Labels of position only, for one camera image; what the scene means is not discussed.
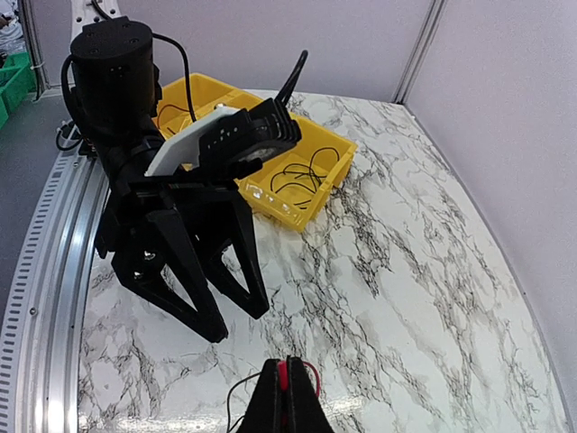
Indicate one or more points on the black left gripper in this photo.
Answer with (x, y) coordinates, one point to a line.
(162, 231)

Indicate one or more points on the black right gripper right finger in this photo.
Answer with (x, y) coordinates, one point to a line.
(305, 413)

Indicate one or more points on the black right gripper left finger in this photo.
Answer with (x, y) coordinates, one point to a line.
(267, 410)

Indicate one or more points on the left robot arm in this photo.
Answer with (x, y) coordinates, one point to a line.
(111, 87)

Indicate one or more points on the yellow bin right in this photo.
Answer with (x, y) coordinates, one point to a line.
(295, 186)

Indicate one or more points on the yellow bin middle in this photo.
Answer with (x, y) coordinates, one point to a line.
(206, 102)

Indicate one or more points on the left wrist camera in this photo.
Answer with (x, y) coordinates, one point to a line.
(233, 143)

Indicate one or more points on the left frame post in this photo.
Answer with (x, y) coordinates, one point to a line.
(32, 39)

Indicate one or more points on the frame post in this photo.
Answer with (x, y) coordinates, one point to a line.
(32, 39)
(418, 54)

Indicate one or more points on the aluminium front rail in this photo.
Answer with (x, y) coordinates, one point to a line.
(44, 313)

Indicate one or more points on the right frame post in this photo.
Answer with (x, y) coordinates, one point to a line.
(418, 54)

